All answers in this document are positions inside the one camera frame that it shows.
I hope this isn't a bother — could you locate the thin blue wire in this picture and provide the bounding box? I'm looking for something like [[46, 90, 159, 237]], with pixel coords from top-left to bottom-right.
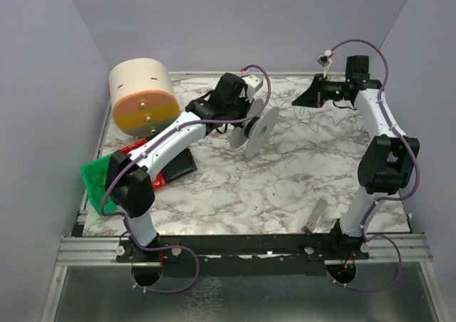
[[266, 97, 368, 134]]

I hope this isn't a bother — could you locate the grey plastic cable spool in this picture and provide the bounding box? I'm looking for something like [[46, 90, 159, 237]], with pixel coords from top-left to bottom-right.
[[229, 107, 279, 159]]

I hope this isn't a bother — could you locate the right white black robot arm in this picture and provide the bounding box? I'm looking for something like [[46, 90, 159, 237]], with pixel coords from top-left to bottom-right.
[[292, 55, 420, 237]]

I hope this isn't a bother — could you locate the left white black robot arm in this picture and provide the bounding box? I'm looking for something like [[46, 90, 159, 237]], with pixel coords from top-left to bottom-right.
[[104, 73, 263, 247]]

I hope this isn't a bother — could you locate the black plastic bin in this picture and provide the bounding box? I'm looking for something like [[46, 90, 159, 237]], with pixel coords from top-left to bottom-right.
[[161, 148, 197, 184]]

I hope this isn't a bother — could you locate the beige layered cylinder model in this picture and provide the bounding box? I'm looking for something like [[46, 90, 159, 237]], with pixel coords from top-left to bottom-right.
[[108, 58, 180, 137]]

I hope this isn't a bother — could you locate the red plastic bin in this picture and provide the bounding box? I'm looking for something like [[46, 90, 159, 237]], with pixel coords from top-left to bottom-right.
[[120, 139, 166, 189]]

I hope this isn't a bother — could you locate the grey metal clip tool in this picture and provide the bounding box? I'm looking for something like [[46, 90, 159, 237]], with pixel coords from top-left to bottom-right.
[[301, 198, 328, 234]]

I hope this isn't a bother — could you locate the green plastic bin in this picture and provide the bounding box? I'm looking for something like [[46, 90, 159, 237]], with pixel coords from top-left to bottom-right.
[[80, 155, 110, 216]]

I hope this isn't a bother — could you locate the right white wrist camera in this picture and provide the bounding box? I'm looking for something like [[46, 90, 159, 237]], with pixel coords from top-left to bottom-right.
[[316, 49, 333, 78]]

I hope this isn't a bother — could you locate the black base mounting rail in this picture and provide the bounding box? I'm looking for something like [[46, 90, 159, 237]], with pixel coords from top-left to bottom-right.
[[116, 232, 369, 277]]

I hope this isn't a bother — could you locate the green tangled wire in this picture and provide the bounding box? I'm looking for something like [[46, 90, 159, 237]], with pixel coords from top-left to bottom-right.
[[93, 170, 110, 194]]

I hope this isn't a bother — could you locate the aluminium extrusion frame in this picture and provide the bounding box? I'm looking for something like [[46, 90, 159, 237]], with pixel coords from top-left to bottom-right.
[[56, 234, 433, 266]]

